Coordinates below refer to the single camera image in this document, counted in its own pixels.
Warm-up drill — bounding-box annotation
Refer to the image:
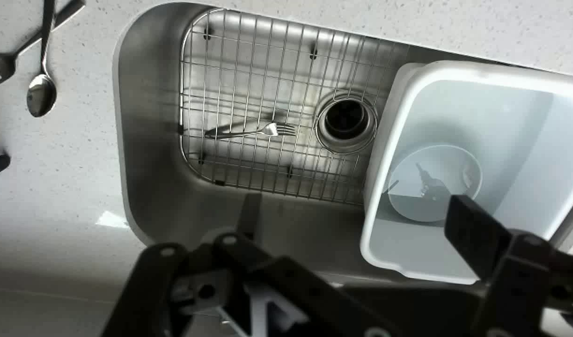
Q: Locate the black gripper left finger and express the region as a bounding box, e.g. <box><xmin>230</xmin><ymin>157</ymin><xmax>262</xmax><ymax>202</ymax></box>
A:
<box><xmin>101</xmin><ymin>230</ymin><xmax>395</xmax><ymax>337</ymax></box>

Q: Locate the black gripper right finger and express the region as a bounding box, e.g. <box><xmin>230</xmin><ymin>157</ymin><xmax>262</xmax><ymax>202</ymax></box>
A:
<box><xmin>444</xmin><ymin>192</ymin><xmax>573</xmax><ymax>337</ymax></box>

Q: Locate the silver metal spoon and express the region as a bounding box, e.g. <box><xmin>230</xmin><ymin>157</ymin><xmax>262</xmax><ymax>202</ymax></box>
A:
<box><xmin>24</xmin><ymin>0</ymin><xmax>58</xmax><ymax>119</ymax></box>

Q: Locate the stainless steel sink basin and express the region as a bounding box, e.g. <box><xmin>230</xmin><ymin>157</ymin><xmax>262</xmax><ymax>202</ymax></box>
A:
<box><xmin>112</xmin><ymin>0</ymin><xmax>573</xmax><ymax>276</ymax></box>

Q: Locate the white round bowl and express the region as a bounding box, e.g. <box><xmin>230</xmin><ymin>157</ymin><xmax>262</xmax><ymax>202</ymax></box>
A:
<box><xmin>386</xmin><ymin>144</ymin><xmax>485</xmax><ymax>224</ymax></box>

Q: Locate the metal utensil under grid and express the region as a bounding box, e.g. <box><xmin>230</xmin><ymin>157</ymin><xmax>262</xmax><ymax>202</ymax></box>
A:
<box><xmin>202</xmin><ymin>110</ymin><xmax>298</xmax><ymax>142</ymax></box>

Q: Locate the white plastic wash tub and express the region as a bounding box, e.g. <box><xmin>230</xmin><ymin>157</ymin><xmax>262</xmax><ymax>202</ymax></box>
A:
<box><xmin>360</xmin><ymin>59</ymin><xmax>573</xmax><ymax>286</ymax></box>

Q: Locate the wire sink bottom grid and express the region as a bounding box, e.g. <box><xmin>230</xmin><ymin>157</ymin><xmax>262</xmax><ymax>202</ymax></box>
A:
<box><xmin>176</xmin><ymin>7</ymin><xmax>425</xmax><ymax>207</ymax></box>

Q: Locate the round sink drain ring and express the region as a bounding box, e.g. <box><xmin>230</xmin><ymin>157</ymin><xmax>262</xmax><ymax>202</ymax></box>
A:
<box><xmin>313</xmin><ymin>87</ymin><xmax>380</xmax><ymax>151</ymax></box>

